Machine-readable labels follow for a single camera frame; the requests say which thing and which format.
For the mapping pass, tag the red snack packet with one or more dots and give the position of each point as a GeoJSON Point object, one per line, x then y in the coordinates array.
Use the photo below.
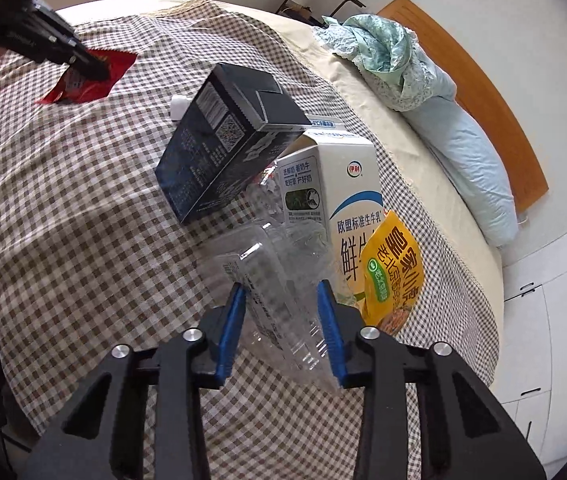
{"type": "Point", "coordinates": [66, 92]}

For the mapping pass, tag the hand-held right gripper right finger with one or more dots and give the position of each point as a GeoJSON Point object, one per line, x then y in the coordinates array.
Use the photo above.
{"type": "Point", "coordinates": [331, 337]}

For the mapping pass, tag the white plastic bottle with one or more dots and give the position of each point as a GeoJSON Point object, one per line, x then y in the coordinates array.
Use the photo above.
{"type": "Point", "coordinates": [178, 107]}

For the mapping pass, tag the dark blue carton box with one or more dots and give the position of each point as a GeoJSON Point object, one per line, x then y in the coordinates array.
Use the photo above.
{"type": "Point", "coordinates": [213, 160]}

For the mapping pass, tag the wooden bed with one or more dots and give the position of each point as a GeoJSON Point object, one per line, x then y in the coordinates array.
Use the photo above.
{"type": "Point", "coordinates": [488, 85]}

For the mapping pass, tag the white wardrobe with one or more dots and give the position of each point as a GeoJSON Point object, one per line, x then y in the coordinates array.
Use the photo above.
{"type": "Point", "coordinates": [553, 310]}

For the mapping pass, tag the green floral quilt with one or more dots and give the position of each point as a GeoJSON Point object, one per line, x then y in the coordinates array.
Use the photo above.
{"type": "Point", "coordinates": [383, 45]}

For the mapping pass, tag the checked blanket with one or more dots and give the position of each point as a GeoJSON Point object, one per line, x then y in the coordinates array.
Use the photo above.
{"type": "Point", "coordinates": [88, 210]}

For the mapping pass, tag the clear plastic container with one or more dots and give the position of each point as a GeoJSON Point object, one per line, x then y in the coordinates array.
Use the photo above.
{"type": "Point", "coordinates": [283, 260]}

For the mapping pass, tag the white milk carton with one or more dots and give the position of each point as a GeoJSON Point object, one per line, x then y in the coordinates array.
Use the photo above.
{"type": "Point", "coordinates": [348, 195]}

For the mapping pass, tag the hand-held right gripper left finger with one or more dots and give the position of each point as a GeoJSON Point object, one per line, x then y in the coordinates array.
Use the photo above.
{"type": "Point", "coordinates": [231, 332]}

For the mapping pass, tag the light blue pillow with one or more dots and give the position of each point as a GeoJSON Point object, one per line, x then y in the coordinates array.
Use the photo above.
{"type": "Point", "coordinates": [463, 160]}

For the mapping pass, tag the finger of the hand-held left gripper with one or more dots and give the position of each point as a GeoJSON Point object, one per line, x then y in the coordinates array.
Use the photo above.
{"type": "Point", "coordinates": [58, 27]}
{"type": "Point", "coordinates": [33, 42]}

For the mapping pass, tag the yellow snack pouch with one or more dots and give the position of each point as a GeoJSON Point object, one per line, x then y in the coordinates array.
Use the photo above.
{"type": "Point", "coordinates": [393, 270]}

